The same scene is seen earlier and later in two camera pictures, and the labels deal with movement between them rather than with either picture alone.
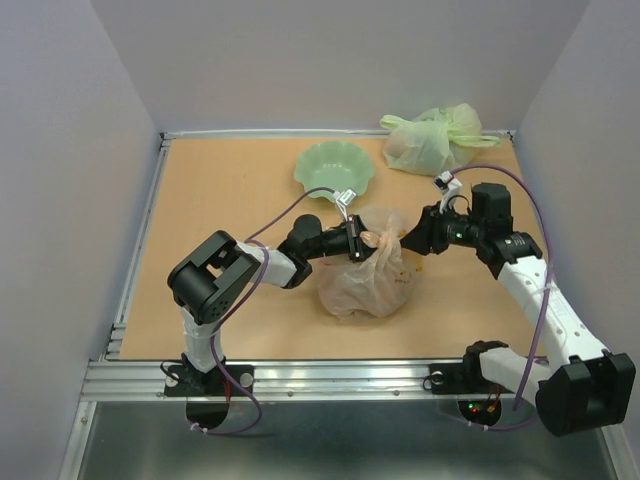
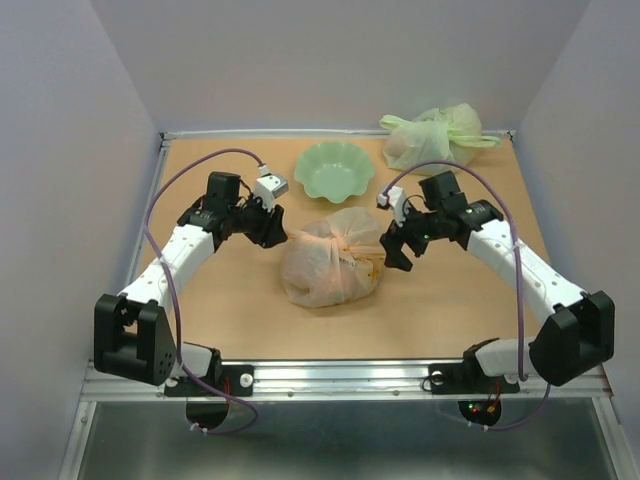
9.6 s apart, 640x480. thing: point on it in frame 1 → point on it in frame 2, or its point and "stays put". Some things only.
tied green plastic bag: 437,142 stays put
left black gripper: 353,229 → 271,232
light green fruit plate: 336,166 stays put
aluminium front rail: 143,380 stays put
